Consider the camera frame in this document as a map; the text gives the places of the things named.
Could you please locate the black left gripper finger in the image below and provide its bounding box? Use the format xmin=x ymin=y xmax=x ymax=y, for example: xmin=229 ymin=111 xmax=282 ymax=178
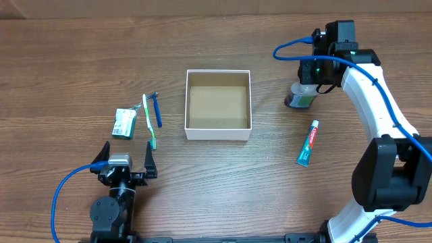
xmin=90 ymin=141 xmax=110 ymax=173
xmin=144 ymin=142 xmax=158 ymax=179

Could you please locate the clear soap pump bottle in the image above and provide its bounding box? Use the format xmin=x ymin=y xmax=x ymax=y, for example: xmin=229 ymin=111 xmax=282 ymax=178
xmin=284 ymin=82 xmax=319 ymax=109

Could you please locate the green white toothbrush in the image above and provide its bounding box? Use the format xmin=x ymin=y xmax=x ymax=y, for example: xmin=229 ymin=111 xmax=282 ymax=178
xmin=142 ymin=94 xmax=157 ymax=151

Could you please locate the green white soap packet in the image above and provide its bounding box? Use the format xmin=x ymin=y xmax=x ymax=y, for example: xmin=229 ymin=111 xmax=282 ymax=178
xmin=111 ymin=103 xmax=142 ymax=140

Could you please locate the blue disposable razor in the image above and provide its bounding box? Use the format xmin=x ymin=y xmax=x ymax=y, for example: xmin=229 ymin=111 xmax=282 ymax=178
xmin=146 ymin=92 xmax=163 ymax=128

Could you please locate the Colgate toothpaste tube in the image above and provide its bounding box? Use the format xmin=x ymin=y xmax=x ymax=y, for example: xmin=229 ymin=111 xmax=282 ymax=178
xmin=297 ymin=120 xmax=319 ymax=167

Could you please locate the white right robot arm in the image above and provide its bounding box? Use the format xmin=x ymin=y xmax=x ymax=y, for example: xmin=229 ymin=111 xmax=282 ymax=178
xmin=286 ymin=21 xmax=431 ymax=242

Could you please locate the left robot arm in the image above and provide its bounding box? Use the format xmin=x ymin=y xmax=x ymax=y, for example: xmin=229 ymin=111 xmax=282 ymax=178
xmin=90 ymin=142 xmax=158 ymax=242

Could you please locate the pink cardboard box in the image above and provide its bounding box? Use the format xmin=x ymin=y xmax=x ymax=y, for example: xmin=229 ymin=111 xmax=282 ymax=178
xmin=184 ymin=70 xmax=252 ymax=141

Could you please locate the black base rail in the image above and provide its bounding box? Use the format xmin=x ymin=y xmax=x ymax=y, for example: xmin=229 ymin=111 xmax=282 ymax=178
xmin=79 ymin=232 xmax=379 ymax=243

